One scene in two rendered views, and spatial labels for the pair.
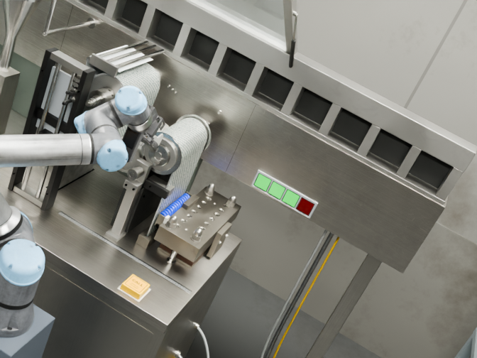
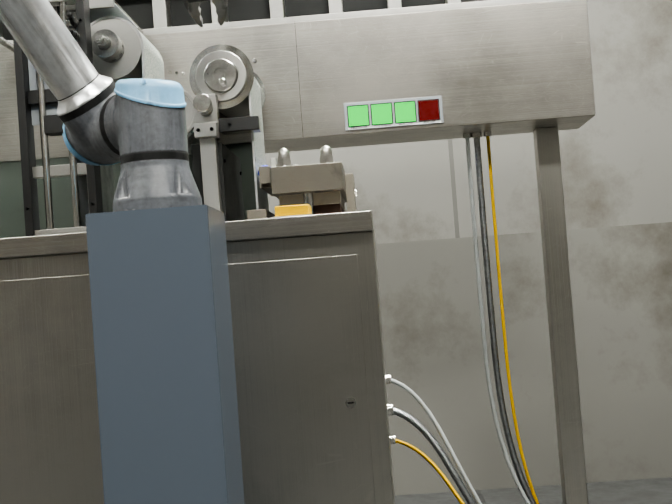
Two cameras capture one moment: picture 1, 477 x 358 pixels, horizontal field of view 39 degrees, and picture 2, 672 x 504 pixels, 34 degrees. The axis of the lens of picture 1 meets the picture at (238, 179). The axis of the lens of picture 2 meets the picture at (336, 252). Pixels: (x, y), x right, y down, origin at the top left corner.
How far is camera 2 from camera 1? 1.68 m
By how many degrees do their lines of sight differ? 30
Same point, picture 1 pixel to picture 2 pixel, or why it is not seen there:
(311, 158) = (400, 43)
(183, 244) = (316, 171)
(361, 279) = (552, 199)
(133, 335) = (330, 280)
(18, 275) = (161, 89)
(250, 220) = not seen: hidden behind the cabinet
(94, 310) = (252, 286)
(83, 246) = not seen: hidden behind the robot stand
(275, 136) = (341, 46)
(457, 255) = (631, 254)
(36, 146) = not seen: outside the picture
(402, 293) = (603, 358)
